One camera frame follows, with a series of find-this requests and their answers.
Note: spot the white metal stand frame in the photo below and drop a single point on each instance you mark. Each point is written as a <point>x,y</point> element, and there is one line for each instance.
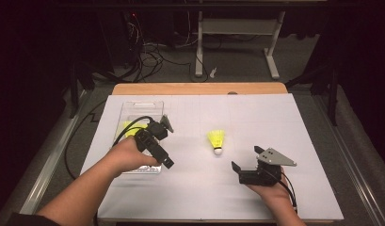
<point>240,26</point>

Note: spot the small white floor object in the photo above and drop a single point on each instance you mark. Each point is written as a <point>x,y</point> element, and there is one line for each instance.
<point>213,73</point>

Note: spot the yellow shuttlecock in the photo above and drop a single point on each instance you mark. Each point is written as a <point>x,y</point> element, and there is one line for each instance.
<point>130,128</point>
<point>216,139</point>

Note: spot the wooden table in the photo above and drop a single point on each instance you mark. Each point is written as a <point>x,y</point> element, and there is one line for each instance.
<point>180,88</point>

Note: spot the dark metal stand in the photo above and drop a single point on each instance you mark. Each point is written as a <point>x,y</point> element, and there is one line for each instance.
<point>333,100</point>
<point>74,94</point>

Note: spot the person's dark sleeve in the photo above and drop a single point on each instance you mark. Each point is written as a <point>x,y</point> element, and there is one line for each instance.
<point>33,220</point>

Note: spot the clear plastic tray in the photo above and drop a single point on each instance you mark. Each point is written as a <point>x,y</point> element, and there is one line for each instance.
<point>143,108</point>

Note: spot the dark equipment rack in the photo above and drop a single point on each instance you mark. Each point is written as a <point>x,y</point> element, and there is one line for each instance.
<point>121,37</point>

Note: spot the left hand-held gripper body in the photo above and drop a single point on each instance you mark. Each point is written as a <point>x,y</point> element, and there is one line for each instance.
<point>151,141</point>

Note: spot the white board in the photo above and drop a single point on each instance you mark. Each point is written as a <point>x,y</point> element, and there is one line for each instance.
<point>212,194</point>

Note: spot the person's left hand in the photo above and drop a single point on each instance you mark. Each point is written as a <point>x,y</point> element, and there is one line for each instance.
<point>130,157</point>

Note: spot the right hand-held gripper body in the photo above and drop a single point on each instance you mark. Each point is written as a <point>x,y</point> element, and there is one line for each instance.
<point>262,175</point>

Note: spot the grey metal floor rail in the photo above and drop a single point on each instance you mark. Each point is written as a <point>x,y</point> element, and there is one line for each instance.
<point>45,169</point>
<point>352,163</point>

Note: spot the person's right hand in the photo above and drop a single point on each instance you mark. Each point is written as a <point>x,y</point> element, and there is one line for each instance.
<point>275,193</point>

